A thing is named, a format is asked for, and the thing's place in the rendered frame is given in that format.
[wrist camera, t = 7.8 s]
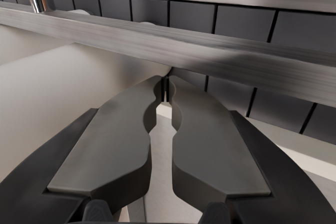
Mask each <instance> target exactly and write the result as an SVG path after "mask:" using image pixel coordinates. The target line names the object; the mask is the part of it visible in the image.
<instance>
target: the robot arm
mask: <svg viewBox="0 0 336 224"><path fill-rule="evenodd" d="M165 91H166V102H169V104H170V105H171V106H172V111H171V125H172V127H173V128H174V129H175V130H176V134H175V135H174V136H173V138H172V161H171V173H172V190H173V192H174V194H175V195H176V196H177V197H178V198H180V199H181V200H183V201H184V202H186V203H188V204H189V205H191V206H192V207H194V208H196V209H197V210H199V211H200V212H201V213H202V216H201V218H200V220H199V222H198V223H157V222H119V218H120V215H121V211H122V208H123V207H125V206H127V205H129V204H130V203H132V202H134V201H136V200H138V199H140V198H141V197H143V196H144V195H145V194H146V193H147V192H148V190H149V187H150V180H151V173H152V152H151V137H150V135H149V133H150V131H151V130H152V129H153V128H154V127H155V126H156V125H157V111H156V108H157V107H158V106H159V105H160V104H161V102H164V99H165ZM0 224H336V212H335V210H334V209H333V207H332V206H331V204H330V203H329V202H328V200H327V199H326V197H325V196H324V195H323V193H322V192H321V191H320V190H319V188H318V187H317V186H316V185H315V183H314V182H313V181H312V180H311V179H310V177H309V176H308V175H307V174H306V173H305V172H304V171H303V170H302V169H301V168H300V167H299V166H298V164H297V163H295V162H294V161H293V160H292V159H291V158H290V157H289V156H288V155H287V154H286V153H285V152H284V151H283V150H281V149H280V148H279V147H278V146H277V145H276V144H275V143H273V142H272V141H271V140H270V139H269V138H268V137H266V136H265V135H264V134H263V133H262V132H261V131H260V130H258V129H257V128H256V127H255V126H254V125H253V124H251V123H250V122H249V121H248V120H247V119H246V118H245V117H243V116H242V115H241V114H240V113H239V112H238V111H236V110H228V109H227V108H226V107H225V106H224V105H223V104H221V103H220V102H219V101H218V100H217V99H215V98H214V97H213V96H211V95H210V94H208V93H207V92H205V91H203V90H201V89H200V88H198V87H196V86H194V85H192V84H190V83H189V82H187V81H185V80H183V79H181V78H179V77H177V76H175V75H171V76H167V77H164V76H160V75H155V76H152V77H150V78H148V79H146V80H144V81H142V82H140V83H138V84H136V85H134V86H132V87H130V88H127V89H125V90H124V91H122V92H120V93H118V94H117V95H115V96H113V97H112V98H111V99H109V100H108V101H107V102H105V103H104V104H103V105H101V106H100V107H99V108H90V109H89V110H87V111H86V112H85V113H84V114H82V115H81V116H80V117H78V118H77V119H76V120H74V121H73V122H72V123H70V124H69V125H68V126H66V127H65V128H64V129H62V130H61V131H60V132H59V133H57V134H56V135H55V136H53V137H52V138H51V139H49V140H48V141H47V142H45V143H44V144H43V145H41V146H40V147H39V148H38V149H36V150H35V151H34V152H33V153H31V154H30V155H29V156H28V157H27V158H25V159H24V160H23V161H22V162H21V163H20V164H19V165H18V166H17V167H16V168H15V169H14V170H12V171H11V172H10V173H9V174H8V175H7V176H6V178H5V179H4V180H3V181H2V182H1V183H0Z"/></svg>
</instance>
